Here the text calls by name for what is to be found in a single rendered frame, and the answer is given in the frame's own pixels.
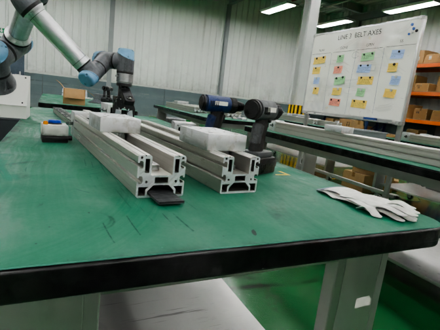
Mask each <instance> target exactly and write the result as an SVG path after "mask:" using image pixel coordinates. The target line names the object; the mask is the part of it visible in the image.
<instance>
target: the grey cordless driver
mask: <svg viewBox="0 0 440 330"><path fill-rule="evenodd" d="M283 113H284V111H283V109H282V107H281V106H280V104H278V103H276V102H273V101H267V100H258V99H251V100H248V101H247V102H246V104H245V105H244V114H245V116H246V117H247V118H249V119H251V120H255V122H254V124H253V126H252V129H251V135H250V139H249V141H250V144H249V149H245V151H243V152H245V153H249V154H251V155H255V156H258V157H260V164H259V163H256V166H258V167H259V173H258V175H261V174H267V173H270V172H274V168H275V166H276V158H275V157H274V156H272V151H268V150H264V149H263V147H264V144H265V137H266V131H267V128H268V124H269V123H271V122H272V120H278V118H280V116H282V114H283Z"/></svg>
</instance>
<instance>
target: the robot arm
mask: <svg viewBox="0 0 440 330"><path fill-rule="evenodd" d="M10 1H11V3H12V5H13V6H14V8H15V11H14V15H13V17H12V21H11V23H10V25H9V26H7V27H6V28H5V30H4V32H3V36H2V37H1V38H0V96H2V95H7V94H10V93H12V92H14V91H15V89H16V79H15V78H14V76H13V75H12V73H11V71H10V65H12V64H13V63H14V62H15V61H17V60H18V59H20V58H21V57H22V56H24V55H25V54H27V53H28V52H29V51H30V50H31V49H32V48H33V41H32V38H31V35H30V33H31V30H32V29H33V26H35V27H36V28H37V29H38V30H39V31H40V32H41V33H42V34H43V35H44V36H45V37H46V38H47V39H48V41H49V42H50V43H51V44H52V45H53V46H54V47H55V48H56V49H57V50H58V51H59V52H60V53H61V54H62V56H63V57H64V58H65V59H66V60H67V61H68V62H69V63H70V64H71V65H72V66H73V67H74V68H75V69H76V70H77V71H78V72H79V75H78V78H79V80H80V82H81V83H82V84H83V85H85V86H87V87H91V86H94V85H95V84H96V83H97V82H98V81H99V80H100V79H101V78H102V77H103V76H104V75H105V74H106V73H107V72H108V71H109V70H110V69H116V70H117V74H116V75H115V76H116V77H117V79H116V81H117V86H118V95H117V96H113V107H112V112H113V113H114V114H121V112H120V111H119V108H120V110H121V109H126V110H128V111H127V112H126V115H128V116H131V117H134V115H135V107H134V103H135V99H134V97H133V95H132V93H131V90H130V88H129V87H132V83H133V78H134V61H135V60H134V51H133V50H131V49H129V48H118V51H117V52H106V51H95V53H93V56H92V60H91V59H90V58H89V57H88V56H87V55H86V54H85V53H84V52H83V51H82V50H81V49H80V48H79V47H78V45H77V44H76V43H75V42H74V41H73V40H72V39H71V37H70V36H69V35H68V34H67V33H66V32H65V31H64V30H63V29H62V28H61V27H60V26H59V25H58V23H57V22H56V21H55V20H54V19H53V18H52V17H51V15H49V13H48V12H47V11H46V10H45V9H44V8H43V6H45V5H46V4H47V3H48V0H10Z"/></svg>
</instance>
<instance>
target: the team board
mask: <svg viewBox="0 0 440 330"><path fill-rule="evenodd" d="M427 19H428V17H427V16H425V15H420V16H416V17H412V18H405V19H400V20H394V21H390V22H383V23H379V24H372V25H368V26H361V27H354V28H350V29H343V30H339V31H332V32H328V33H321V34H315V35H314V38H313V43H312V51H311V55H310V63H309V68H308V76H307V80H306V88H305V93H304V101H303V105H302V113H305V116H304V123H303V126H307V124H308V116H309V114H313V115H324V116H330V117H340V118H346V119H356V120H365V121H371V122H381V123H386V124H394V125H397V130H396V133H395V139H394V141H397V142H400V141H401V136H402V132H403V127H404V125H405V119H406V116H407V110H408V106H409V101H410V97H411V92H412V88H413V82H414V76H415V73H416V67H417V64H418V58H419V55H420V49H421V46H422V40H423V36H424V31H425V27H426V22H427ZM315 172H318V173H321V174H324V175H328V176H330V177H334V178H335V179H339V180H341V181H345V182H347V183H351V184H353V185H356V186H358V187H362V188H364V189H368V190H370V191H373V192H376V193H379V194H382V198H385V199H389V193H390V187H391V184H392V177H389V176H387V177H386V182H385V186H384V190H380V189H377V188H374V187H371V186H368V185H365V184H362V183H359V182H357V181H353V180H351V179H347V178H345V177H341V176H339V175H335V174H332V173H329V172H326V171H323V170H320V169H317V168H315Z"/></svg>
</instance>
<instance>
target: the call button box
mask: <svg viewBox="0 0 440 330"><path fill-rule="evenodd" d="M68 131H69V126H68V125H67V124H66V123H51V122H48V124H43V122H41V141H42V142H47V143H68V141H72V136H69V135H68Z"/></svg>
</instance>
